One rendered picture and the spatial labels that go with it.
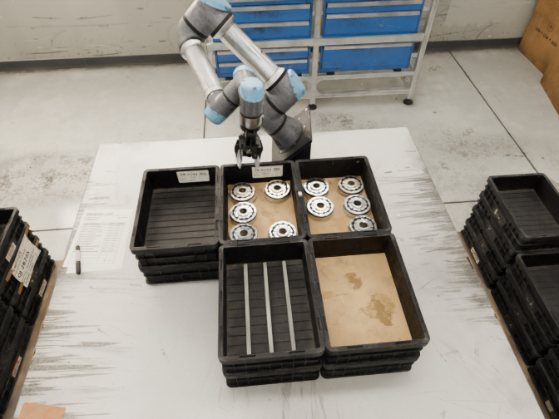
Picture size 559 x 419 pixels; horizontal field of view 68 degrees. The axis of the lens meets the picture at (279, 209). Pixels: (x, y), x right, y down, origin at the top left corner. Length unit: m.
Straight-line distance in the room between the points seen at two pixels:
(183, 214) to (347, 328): 0.76
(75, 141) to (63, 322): 2.15
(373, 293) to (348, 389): 0.31
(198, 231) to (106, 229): 0.45
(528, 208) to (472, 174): 0.91
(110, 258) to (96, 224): 0.20
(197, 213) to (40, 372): 0.74
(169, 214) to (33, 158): 2.07
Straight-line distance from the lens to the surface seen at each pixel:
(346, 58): 3.43
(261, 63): 1.70
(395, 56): 3.54
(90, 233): 1.88
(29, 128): 3.94
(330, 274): 1.45
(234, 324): 1.36
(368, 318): 1.39
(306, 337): 1.34
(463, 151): 3.43
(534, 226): 2.35
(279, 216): 1.60
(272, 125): 1.77
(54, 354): 1.64
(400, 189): 1.96
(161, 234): 1.61
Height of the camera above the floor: 2.05
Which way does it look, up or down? 49 degrees down
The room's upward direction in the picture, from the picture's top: straight up
